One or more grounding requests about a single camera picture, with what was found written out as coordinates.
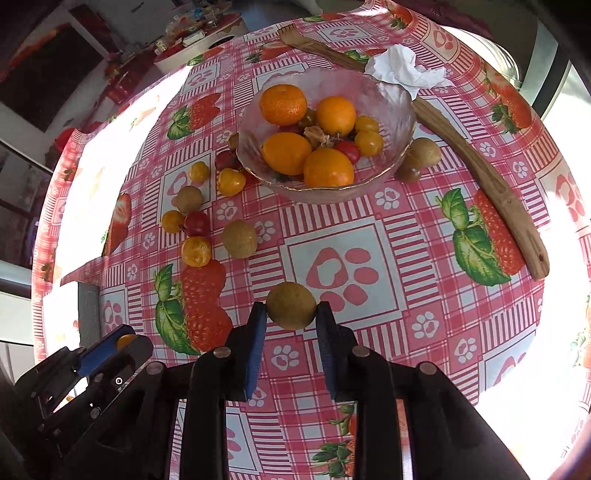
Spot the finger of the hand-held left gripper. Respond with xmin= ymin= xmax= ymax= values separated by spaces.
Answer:
xmin=75 ymin=324 xmax=136 ymax=378
xmin=87 ymin=336 xmax=154 ymax=403

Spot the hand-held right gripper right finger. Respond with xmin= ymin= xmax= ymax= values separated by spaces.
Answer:
xmin=315 ymin=301 xmax=532 ymax=480

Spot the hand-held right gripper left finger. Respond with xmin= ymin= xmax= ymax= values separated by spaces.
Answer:
xmin=88 ymin=301 xmax=269 ymax=480

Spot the clear glass bowl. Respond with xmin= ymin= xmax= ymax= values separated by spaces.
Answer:
xmin=236 ymin=68 xmax=417 ymax=205

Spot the red checked strawberry print tablecloth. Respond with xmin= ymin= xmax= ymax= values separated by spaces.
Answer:
xmin=30 ymin=0 xmax=591 ymax=480

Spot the smooth orange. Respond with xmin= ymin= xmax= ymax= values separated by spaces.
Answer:
xmin=316 ymin=95 xmax=357 ymax=137
xmin=260 ymin=132 xmax=313 ymax=176
xmin=303 ymin=148 xmax=355 ymax=188

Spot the dried brown husk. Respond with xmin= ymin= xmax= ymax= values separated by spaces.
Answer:
xmin=303 ymin=126 xmax=340 ymax=148

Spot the red stool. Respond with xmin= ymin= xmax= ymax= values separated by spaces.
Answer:
xmin=53 ymin=127 xmax=79 ymax=153

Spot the long wooden spatula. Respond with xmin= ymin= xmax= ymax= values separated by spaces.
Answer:
xmin=278 ymin=24 xmax=551 ymax=281

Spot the dimpled mandarin orange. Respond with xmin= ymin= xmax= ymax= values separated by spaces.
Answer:
xmin=259 ymin=84 xmax=308 ymax=127

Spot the dark rectangular panel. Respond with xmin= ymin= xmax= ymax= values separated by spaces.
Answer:
xmin=0 ymin=23 xmax=105 ymax=132

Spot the crumpled white tissue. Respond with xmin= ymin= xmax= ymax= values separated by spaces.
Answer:
xmin=365 ymin=45 xmax=455 ymax=100

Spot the cluttered round side table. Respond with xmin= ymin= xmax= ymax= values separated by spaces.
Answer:
xmin=152 ymin=4 xmax=247 ymax=75

